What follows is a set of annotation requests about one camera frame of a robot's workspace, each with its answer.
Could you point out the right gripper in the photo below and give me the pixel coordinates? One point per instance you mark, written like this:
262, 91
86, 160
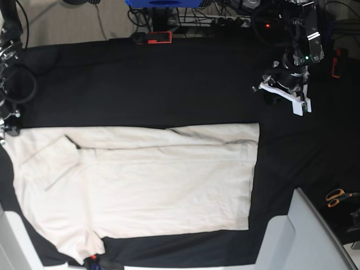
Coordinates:
10, 121

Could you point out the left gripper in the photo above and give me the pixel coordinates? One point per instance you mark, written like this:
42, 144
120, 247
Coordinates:
290, 83

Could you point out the white T-shirt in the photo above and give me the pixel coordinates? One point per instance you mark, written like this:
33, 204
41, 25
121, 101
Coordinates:
78, 185

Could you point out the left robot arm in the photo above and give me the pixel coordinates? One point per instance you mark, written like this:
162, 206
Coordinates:
302, 44

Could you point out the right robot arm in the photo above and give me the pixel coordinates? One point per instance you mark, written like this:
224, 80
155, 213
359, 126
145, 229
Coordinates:
12, 50

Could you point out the orange black clamp right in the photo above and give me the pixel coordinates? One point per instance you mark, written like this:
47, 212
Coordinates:
338, 62

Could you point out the orange black clamp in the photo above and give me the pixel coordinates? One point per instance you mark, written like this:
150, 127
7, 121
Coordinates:
159, 37
338, 62

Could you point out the black power strip red light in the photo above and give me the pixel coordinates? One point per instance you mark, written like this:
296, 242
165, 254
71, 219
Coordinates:
267, 24

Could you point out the black table cloth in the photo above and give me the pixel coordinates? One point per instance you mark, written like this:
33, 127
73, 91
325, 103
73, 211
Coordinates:
203, 81

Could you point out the white power strip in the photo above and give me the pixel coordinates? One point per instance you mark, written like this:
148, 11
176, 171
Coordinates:
208, 20

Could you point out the orange black clamp top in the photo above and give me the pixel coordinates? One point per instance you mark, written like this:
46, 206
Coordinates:
159, 37

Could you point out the blue box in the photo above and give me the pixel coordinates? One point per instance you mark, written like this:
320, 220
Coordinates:
163, 3

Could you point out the orange handled scissors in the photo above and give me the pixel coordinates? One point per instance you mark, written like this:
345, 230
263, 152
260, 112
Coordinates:
336, 196

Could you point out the white frame left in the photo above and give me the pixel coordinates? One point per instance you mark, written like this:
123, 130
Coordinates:
17, 250

